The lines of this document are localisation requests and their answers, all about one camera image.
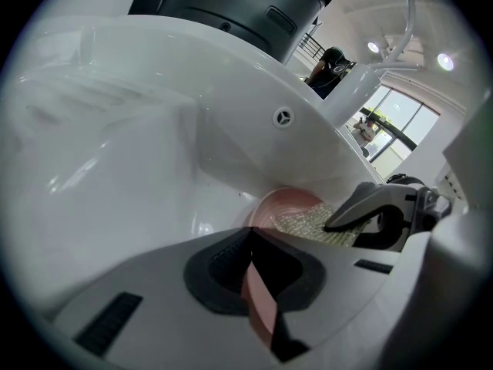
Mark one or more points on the white faucet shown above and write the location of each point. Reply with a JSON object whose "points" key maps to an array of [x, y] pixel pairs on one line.
{"points": [[356, 87]]}

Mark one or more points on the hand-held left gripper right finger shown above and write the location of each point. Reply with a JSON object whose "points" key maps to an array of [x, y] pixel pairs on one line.
{"points": [[346, 276]]}

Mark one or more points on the black appliance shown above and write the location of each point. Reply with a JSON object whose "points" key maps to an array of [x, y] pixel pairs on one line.
{"points": [[239, 10]]}

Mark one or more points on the white sink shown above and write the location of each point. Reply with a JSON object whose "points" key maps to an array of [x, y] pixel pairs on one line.
{"points": [[154, 149]]}

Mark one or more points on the pink plate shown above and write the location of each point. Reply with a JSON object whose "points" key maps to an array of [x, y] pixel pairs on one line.
{"points": [[287, 206]]}

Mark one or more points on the large window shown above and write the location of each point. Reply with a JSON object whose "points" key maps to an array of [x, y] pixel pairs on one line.
{"points": [[400, 125]]}

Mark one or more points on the silver mesh scrubber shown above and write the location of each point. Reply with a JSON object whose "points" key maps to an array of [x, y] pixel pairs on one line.
{"points": [[304, 222]]}

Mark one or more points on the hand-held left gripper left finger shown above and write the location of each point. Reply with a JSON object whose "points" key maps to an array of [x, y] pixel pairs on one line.
{"points": [[154, 280]]}

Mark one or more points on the round ceiling light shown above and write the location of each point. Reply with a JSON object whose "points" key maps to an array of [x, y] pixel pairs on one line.
{"points": [[372, 46], [445, 61]]}

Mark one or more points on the black railing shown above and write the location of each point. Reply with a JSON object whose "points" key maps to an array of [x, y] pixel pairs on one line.
{"points": [[311, 46]]}

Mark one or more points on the white round sink overflow cover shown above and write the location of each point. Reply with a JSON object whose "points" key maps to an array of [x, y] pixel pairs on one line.
{"points": [[283, 117]]}

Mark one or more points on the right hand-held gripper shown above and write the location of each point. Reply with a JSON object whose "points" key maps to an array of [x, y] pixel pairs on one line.
{"points": [[427, 210]]}

